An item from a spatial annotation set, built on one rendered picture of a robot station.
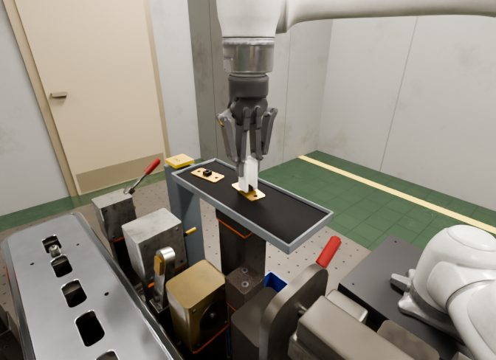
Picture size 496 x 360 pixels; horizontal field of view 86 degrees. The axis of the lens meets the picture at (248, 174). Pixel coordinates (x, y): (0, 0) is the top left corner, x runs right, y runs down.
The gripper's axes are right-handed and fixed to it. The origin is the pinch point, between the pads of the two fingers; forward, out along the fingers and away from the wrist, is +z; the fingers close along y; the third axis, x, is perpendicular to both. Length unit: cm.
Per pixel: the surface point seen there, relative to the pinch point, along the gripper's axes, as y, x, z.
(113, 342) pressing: 32.0, 7.2, 20.3
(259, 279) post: 8.9, 17.2, 10.2
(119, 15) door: -30, -266, -46
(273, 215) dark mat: 1.1, 10.5, 4.2
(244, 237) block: 4.3, 5.4, 11.7
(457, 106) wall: -280, -62, 30
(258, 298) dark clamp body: 10.1, 18.8, 12.2
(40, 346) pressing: 42.3, 1.3, 20.3
